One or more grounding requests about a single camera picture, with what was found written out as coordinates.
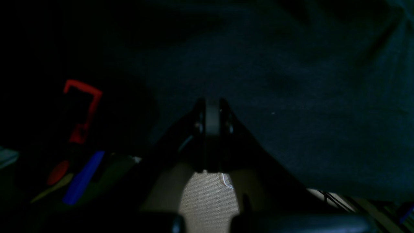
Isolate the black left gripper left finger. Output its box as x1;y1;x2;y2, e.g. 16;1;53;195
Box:
40;99;206;233

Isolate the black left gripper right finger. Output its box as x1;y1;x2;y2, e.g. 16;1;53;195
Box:
217;98;378;233

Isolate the black table cloth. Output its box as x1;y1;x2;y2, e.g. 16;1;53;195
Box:
1;0;413;201

